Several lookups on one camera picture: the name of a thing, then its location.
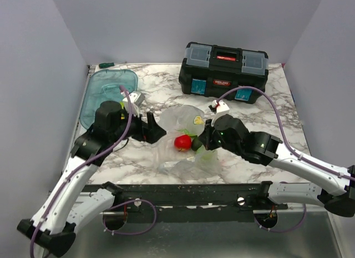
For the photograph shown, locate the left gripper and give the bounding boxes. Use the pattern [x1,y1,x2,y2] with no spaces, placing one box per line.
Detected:
[111,105,166,143]

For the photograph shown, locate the red fake apple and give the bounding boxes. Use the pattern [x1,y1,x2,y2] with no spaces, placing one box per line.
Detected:
[174,134,192,151]

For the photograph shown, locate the translucent plastic bag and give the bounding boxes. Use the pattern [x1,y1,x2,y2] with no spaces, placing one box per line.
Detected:
[153,105,221,180]

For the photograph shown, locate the yellow fake lemon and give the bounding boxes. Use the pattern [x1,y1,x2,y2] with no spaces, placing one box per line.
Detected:
[120,102,126,120]

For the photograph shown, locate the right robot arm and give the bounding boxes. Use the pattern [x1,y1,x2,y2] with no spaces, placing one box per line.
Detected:
[192,114,354,217]

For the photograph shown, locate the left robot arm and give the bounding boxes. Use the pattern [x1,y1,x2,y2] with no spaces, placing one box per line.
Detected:
[17,101,166,257]

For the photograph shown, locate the dark green fake avocado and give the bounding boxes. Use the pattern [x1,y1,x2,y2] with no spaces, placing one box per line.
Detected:
[191,137,203,152]

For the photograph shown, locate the green fake apple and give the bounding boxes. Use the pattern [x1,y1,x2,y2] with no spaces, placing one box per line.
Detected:
[195,149,217,163]

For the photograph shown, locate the black Delixi toolbox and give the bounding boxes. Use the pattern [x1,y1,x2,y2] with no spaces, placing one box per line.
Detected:
[179,42,268,98]

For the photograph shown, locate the teal transparent plastic tray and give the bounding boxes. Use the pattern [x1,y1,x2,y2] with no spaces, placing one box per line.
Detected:
[79,69,138,129]

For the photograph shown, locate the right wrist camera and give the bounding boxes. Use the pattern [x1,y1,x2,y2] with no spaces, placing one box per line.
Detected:
[209,100,230,126]

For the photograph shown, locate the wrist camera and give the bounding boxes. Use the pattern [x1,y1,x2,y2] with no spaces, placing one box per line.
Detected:
[122,91,145,116]
[209,100,230,126]

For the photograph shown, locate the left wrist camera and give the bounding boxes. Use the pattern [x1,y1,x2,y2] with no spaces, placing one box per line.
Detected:
[122,91,145,116]

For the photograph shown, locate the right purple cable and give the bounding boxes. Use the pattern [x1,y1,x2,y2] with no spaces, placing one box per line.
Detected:
[212,85,355,233]

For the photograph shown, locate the purple cable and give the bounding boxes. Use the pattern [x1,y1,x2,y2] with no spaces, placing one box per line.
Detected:
[212,85,355,233]
[29,85,158,258]

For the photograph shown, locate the black mounting rail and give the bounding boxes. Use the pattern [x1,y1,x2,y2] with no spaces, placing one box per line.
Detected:
[80,180,289,224]

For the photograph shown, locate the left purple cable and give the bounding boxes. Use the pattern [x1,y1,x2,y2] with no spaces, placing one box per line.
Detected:
[29,85,158,258]

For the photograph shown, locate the green handled screwdriver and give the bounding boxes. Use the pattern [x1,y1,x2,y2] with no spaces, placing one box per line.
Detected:
[98,62,126,69]

